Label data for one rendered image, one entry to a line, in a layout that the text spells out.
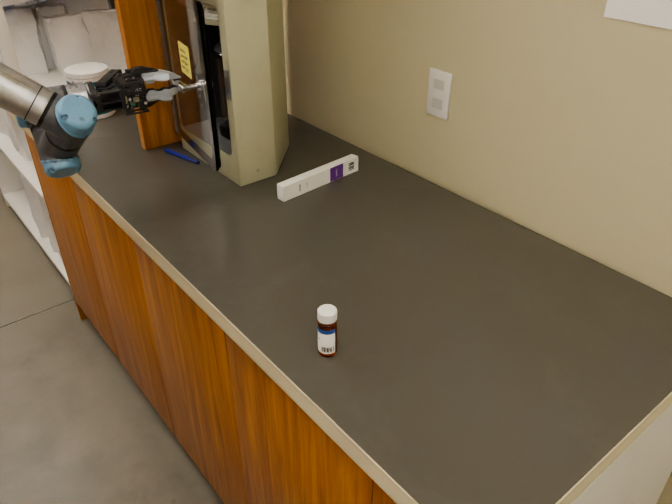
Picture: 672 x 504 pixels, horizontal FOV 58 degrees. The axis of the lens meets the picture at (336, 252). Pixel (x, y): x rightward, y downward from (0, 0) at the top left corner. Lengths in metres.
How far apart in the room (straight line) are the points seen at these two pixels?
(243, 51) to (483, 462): 1.02
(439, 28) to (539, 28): 0.27
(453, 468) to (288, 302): 0.45
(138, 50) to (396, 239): 0.87
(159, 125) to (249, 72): 0.44
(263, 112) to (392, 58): 0.37
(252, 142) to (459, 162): 0.52
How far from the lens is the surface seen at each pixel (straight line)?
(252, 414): 1.33
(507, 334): 1.13
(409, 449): 0.92
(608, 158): 1.33
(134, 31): 1.76
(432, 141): 1.61
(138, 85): 1.45
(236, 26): 1.46
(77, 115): 1.27
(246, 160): 1.56
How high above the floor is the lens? 1.65
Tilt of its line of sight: 33 degrees down
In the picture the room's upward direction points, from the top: straight up
